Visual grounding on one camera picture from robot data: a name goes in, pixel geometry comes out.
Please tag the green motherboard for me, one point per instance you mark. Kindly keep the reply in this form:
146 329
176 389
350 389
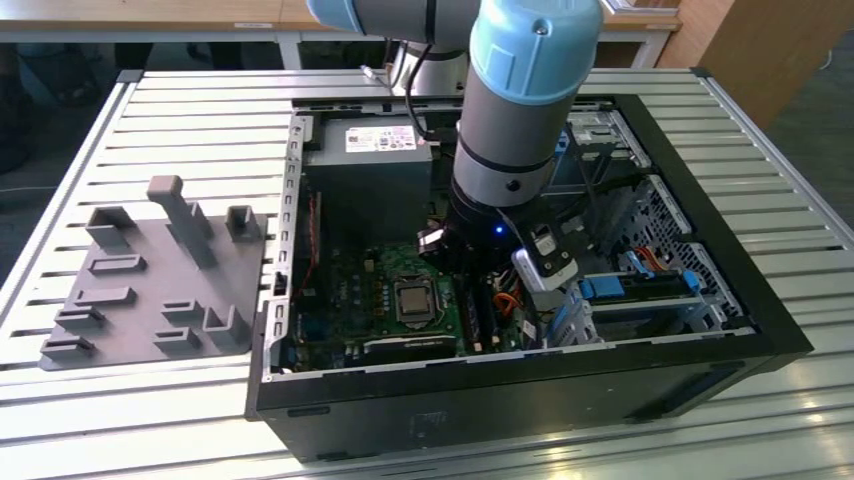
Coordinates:
360 280

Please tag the dark RAM stick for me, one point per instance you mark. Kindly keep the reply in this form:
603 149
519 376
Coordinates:
474 320

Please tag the round grey speaker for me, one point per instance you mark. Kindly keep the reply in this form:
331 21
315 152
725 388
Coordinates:
549 302

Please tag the metal disk bay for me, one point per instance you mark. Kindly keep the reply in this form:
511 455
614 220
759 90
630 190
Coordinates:
694 312

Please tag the blue plastic drive carrier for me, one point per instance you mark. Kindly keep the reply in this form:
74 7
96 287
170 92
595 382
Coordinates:
565 142

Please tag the black open PC case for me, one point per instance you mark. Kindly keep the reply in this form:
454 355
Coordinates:
467 410

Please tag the metal drive cage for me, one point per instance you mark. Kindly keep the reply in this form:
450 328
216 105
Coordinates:
601 150

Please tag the grey plastic parts rack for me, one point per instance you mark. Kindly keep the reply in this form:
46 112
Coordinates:
154 300

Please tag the wooden desk, white frame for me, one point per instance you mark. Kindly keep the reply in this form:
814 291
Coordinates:
200 15

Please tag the wooden cabinet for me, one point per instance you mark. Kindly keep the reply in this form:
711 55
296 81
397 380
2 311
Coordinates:
767 50

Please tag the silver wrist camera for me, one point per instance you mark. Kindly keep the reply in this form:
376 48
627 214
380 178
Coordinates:
543 260

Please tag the silver CPU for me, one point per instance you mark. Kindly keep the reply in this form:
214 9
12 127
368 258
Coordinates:
415 300

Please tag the grey power supply unit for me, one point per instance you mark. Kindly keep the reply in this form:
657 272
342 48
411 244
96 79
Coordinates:
367 200

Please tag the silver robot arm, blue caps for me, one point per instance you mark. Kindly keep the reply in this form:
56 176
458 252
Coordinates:
514 125

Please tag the hard disk in blue carrier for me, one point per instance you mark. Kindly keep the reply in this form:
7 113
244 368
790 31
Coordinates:
603 289

